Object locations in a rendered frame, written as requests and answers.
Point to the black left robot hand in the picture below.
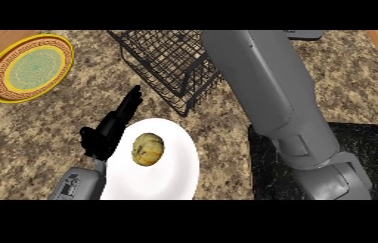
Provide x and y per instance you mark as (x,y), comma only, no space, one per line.
(109,126)

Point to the white round plate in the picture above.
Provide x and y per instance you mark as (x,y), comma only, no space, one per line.
(157,173)

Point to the yellow patterned round plate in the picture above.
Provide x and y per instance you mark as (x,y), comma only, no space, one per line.
(33,68)

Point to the grey appliance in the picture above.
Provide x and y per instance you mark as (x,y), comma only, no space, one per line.
(304,35)

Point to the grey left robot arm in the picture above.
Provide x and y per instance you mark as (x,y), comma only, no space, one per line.
(77,185)

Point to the yellow-brown round food item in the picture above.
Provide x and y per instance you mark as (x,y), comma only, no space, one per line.
(148,149)

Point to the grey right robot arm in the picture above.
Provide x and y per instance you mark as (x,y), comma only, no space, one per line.
(275,97)

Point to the black speckled mat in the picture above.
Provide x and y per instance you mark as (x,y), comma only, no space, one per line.
(267,167)

